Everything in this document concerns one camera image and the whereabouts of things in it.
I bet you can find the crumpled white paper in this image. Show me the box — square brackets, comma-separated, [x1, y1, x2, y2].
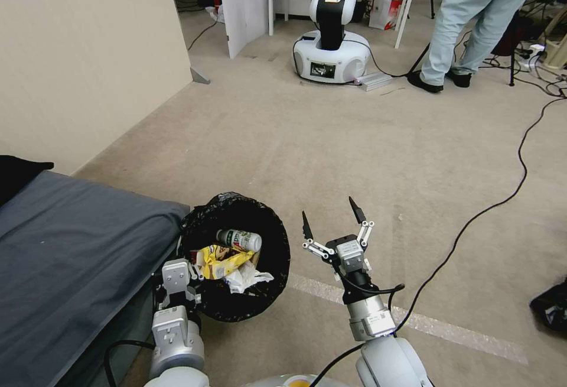
[223, 264, 275, 295]

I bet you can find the white and red shopping bag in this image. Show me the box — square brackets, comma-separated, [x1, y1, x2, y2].
[368, 0, 405, 31]

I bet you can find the white bottle with green label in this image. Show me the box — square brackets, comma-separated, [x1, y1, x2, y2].
[216, 228, 263, 253]

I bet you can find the white robot front shell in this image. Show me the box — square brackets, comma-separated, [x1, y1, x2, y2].
[246, 373, 330, 387]

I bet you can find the yellow snack bag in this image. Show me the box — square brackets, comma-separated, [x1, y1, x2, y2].
[196, 245, 259, 282]

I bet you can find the black pillow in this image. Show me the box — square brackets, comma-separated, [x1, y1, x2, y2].
[0, 154, 56, 207]

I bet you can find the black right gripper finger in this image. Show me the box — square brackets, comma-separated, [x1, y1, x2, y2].
[348, 196, 376, 249]
[301, 210, 334, 262]

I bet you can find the black plastic bag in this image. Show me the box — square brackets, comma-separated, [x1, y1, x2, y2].
[529, 275, 567, 340]

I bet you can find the grey wall bracket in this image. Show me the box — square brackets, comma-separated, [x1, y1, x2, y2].
[189, 66, 211, 86]

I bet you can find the trash bin with black bag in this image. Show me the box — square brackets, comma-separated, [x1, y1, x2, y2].
[178, 191, 291, 322]

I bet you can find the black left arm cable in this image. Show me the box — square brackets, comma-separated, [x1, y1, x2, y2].
[103, 340, 157, 387]

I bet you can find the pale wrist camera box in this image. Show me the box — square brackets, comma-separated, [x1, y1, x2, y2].
[334, 239, 372, 275]
[161, 259, 193, 294]

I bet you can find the person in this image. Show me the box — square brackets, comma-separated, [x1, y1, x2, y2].
[407, 0, 551, 93]

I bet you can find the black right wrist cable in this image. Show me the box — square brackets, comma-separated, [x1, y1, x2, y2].
[333, 282, 406, 309]

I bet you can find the grey bed mattress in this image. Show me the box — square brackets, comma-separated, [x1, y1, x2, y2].
[0, 170, 192, 387]

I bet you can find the silver metal box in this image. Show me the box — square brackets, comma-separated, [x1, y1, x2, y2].
[357, 71, 393, 92]

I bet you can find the white table leg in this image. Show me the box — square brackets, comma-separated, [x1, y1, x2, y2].
[393, 0, 424, 49]

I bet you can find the white partition panel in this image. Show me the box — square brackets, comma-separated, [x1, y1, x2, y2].
[216, 0, 275, 60]

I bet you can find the white and black wheeled robot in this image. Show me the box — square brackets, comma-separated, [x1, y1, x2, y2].
[292, 0, 371, 83]

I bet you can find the long black floor cable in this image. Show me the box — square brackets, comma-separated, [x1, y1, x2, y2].
[384, 94, 567, 336]

